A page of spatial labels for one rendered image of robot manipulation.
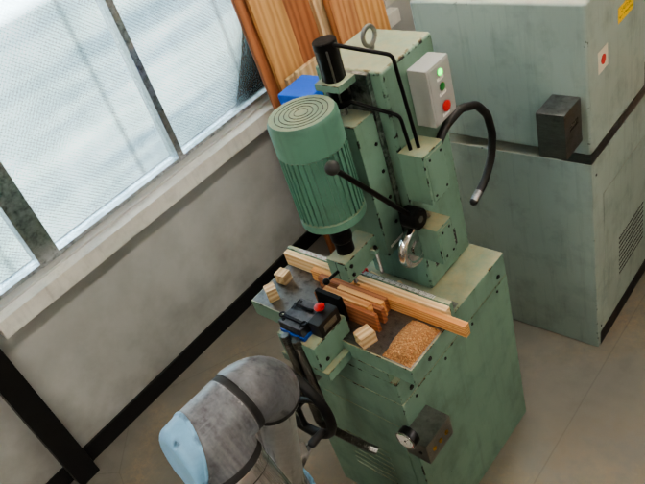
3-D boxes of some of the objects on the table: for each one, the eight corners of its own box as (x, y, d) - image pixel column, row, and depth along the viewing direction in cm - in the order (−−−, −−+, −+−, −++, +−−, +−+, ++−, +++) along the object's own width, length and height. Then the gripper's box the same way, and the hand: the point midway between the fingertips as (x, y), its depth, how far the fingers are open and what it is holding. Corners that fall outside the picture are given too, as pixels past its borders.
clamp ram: (309, 326, 193) (300, 303, 187) (325, 309, 197) (317, 286, 191) (333, 337, 187) (324, 314, 182) (349, 319, 191) (342, 296, 185)
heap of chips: (382, 355, 178) (378, 346, 176) (412, 320, 185) (409, 310, 183) (410, 368, 172) (407, 358, 170) (440, 330, 179) (438, 321, 177)
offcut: (364, 350, 181) (361, 340, 179) (355, 341, 184) (352, 332, 182) (378, 340, 183) (374, 331, 180) (370, 332, 186) (366, 323, 183)
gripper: (261, 475, 166) (322, 432, 180) (237, 459, 172) (297, 418, 186) (264, 503, 169) (322, 458, 183) (240, 486, 175) (298, 444, 189)
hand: (306, 448), depth 185 cm, fingers closed
